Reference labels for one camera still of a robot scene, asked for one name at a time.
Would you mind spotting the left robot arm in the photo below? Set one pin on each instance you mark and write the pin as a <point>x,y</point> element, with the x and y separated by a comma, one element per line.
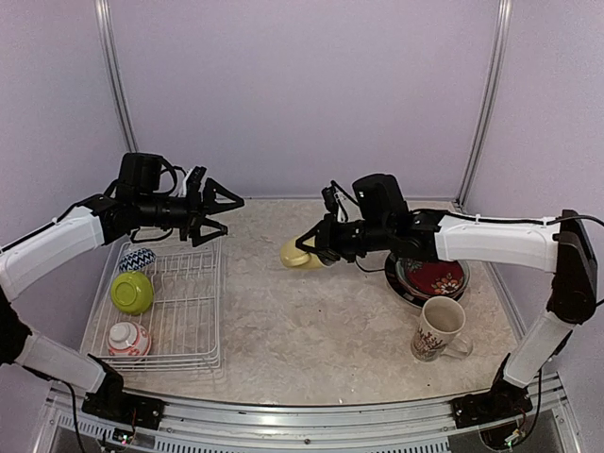
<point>146,193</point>

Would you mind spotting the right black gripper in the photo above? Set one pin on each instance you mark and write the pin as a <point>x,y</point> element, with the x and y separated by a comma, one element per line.
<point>326,242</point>

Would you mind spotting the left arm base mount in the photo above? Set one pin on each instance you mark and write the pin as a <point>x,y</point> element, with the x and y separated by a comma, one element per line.
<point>111,402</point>

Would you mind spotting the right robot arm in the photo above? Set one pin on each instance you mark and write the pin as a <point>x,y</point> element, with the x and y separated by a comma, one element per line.
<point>559,247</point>

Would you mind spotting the left aluminium corner post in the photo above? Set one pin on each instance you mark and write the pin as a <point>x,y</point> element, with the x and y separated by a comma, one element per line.
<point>123,99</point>

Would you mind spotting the right aluminium corner post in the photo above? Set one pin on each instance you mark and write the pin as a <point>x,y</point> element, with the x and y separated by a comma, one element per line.
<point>488,99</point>

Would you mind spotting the teal patterned mug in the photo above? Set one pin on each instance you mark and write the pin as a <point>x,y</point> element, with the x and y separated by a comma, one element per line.
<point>439,331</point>

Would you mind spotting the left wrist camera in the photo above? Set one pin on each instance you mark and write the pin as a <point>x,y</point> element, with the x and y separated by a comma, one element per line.
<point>191,182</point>

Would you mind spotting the aluminium front rail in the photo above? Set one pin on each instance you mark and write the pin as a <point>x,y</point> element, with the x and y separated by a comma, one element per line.
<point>190,425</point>

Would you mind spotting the red white floral teacup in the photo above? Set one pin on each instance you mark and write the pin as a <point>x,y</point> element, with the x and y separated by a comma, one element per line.
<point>129,340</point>

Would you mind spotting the small black square plate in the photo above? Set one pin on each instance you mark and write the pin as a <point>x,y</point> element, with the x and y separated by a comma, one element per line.
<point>435,278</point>

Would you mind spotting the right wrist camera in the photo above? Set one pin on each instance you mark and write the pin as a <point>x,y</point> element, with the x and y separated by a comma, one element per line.
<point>332,196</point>

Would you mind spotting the green bowl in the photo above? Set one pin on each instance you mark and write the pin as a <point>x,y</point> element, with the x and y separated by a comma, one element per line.
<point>132,292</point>

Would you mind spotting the white wire dish rack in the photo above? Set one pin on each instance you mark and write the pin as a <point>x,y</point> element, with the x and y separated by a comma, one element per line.
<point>184,318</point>

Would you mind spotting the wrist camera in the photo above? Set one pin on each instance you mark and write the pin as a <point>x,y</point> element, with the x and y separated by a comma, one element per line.
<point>332,196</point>
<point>191,182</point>

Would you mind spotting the aluminium corner post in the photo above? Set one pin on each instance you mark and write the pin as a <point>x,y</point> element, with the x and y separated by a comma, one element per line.
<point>488,99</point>
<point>123,99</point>

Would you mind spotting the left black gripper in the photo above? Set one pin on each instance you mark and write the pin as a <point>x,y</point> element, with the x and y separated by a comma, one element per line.
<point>195,213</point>

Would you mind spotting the pale yellow mug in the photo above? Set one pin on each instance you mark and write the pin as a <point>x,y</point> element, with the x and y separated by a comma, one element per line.
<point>295,258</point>

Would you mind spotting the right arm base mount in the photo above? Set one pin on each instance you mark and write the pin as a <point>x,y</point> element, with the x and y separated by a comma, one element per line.
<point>501,401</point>

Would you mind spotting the blue white patterned bowl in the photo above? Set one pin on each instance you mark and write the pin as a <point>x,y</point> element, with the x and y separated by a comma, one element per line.
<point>136,259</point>

